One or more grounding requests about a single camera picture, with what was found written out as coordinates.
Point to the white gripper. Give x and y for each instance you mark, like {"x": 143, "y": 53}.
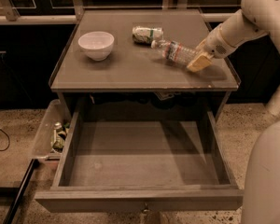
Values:
{"x": 215, "y": 45}

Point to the clear plastic water bottle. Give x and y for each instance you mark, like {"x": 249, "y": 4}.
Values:
{"x": 174, "y": 51}

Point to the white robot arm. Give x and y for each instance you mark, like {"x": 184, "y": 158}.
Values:
{"x": 255, "y": 19}

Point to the open grey top drawer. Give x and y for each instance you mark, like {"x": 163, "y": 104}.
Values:
{"x": 119, "y": 156}

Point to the small bottle in bin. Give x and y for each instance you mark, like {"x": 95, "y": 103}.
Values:
{"x": 58, "y": 127}

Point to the crushed white green can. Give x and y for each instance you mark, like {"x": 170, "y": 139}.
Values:
{"x": 145, "y": 35}

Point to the grey wooden cabinet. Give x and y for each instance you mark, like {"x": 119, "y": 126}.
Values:
{"x": 136, "y": 68}

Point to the white ceramic bowl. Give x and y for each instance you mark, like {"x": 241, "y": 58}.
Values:
{"x": 96, "y": 45}

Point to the clear plastic storage bin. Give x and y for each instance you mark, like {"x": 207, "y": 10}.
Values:
{"x": 42, "y": 149}

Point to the metal drawer handle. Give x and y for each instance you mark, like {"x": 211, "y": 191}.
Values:
{"x": 145, "y": 210}

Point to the black floor rail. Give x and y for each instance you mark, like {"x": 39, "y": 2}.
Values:
{"x": 20, "y": 191}

